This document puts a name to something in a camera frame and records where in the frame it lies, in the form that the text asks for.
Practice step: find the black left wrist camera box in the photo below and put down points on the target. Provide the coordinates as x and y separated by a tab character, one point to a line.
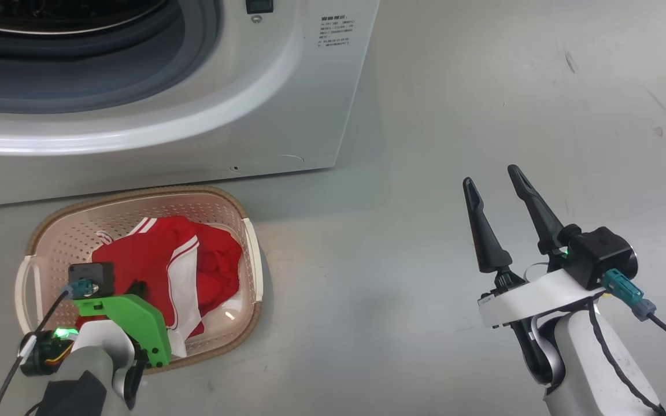
93	274

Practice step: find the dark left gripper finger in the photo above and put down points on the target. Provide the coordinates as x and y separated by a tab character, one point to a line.
138	289

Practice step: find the cream perforated laundry basket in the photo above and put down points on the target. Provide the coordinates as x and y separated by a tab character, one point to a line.
78	225

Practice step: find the white front-load washing machine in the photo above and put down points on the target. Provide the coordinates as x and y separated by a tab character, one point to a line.
310	115

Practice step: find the red garment with white stripes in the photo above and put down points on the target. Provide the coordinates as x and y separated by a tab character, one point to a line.
136	260

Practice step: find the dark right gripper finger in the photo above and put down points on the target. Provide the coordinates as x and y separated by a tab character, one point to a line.
486	242
538	214

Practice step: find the round white filter cover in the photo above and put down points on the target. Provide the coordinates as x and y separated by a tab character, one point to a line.
278	163

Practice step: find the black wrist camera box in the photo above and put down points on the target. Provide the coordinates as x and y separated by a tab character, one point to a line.
93	274
599	257

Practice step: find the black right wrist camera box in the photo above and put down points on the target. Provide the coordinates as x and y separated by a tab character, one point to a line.
599	257

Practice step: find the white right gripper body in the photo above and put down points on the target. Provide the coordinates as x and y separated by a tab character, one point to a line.
541	297

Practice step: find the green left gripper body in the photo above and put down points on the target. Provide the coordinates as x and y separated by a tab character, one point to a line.
136	318

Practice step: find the plain red garment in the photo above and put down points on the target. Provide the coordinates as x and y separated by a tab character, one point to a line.
220	271

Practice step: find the small printed text label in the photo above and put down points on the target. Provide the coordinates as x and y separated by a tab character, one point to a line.
336	30

